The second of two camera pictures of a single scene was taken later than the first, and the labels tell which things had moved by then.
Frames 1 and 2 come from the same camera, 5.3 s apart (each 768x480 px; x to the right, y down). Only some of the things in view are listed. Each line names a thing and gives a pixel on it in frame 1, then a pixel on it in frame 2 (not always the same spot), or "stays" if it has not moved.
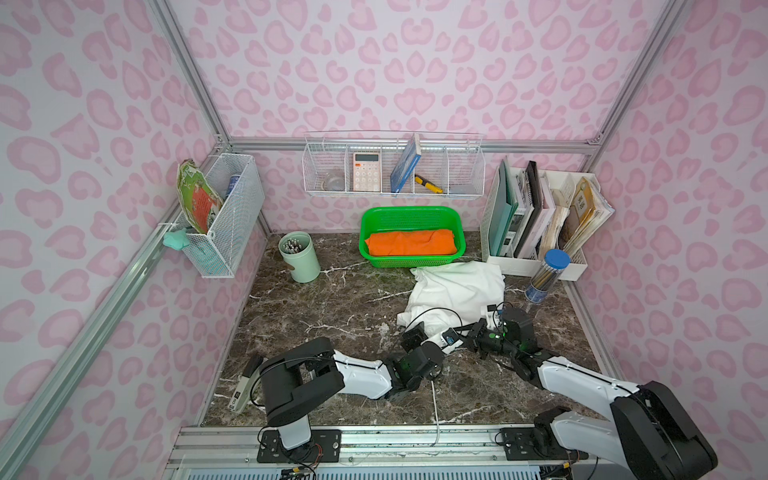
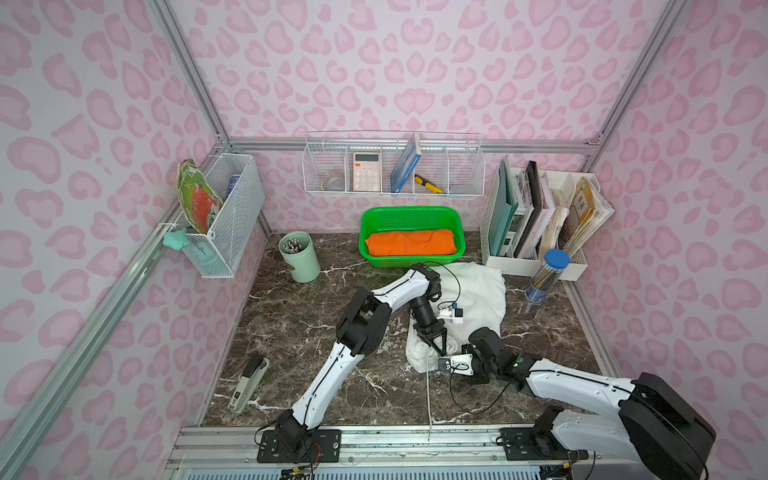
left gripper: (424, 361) -> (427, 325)
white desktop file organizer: (530, 213) stays
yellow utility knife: (429, 185) stays
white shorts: (445, 295) stays
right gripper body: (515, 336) -> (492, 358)
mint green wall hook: (176, 239) stays
